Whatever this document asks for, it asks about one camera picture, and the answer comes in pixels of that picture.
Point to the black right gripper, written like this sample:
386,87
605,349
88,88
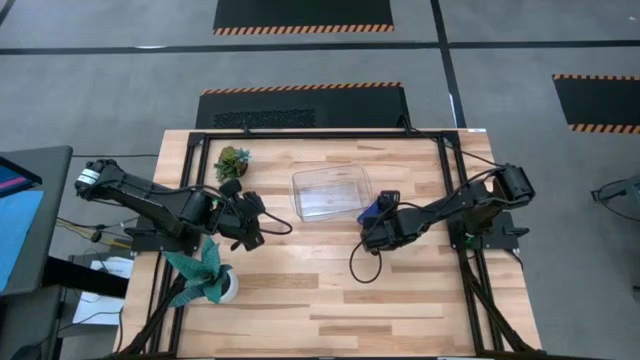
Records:
390,232

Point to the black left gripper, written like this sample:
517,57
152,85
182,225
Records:
230,215

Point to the dark blue measuring cup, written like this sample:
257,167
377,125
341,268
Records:
369,214

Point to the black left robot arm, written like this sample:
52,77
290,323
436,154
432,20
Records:
150,197

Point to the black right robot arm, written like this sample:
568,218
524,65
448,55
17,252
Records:
460,205

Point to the clear plastic basket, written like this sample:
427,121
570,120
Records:
330,192

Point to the small succulent in dark pot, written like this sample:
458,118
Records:
231,164

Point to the teal plant in white pot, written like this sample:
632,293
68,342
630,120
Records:
202,275

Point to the black mat with hazard stripes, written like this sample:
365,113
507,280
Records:
300,12
350,107
600,102

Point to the white paper sheets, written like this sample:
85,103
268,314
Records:
100,305

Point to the grey monitor with blue screen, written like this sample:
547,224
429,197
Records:
17,235

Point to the black computer mouse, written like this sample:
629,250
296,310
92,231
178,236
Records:
25,353

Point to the black aluminium table frame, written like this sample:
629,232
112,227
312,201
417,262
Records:
320,135

